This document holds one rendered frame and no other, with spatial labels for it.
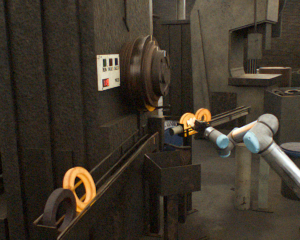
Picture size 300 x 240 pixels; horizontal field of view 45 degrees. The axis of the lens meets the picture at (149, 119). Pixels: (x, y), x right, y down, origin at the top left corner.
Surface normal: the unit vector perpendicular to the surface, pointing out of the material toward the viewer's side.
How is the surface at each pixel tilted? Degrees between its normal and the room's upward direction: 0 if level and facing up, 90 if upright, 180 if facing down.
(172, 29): 90
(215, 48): 90
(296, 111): 90
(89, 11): 90
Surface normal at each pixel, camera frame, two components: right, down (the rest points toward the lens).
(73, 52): -0.29, 0.19
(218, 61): -0.51, 0.18
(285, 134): -0.04, 0.19
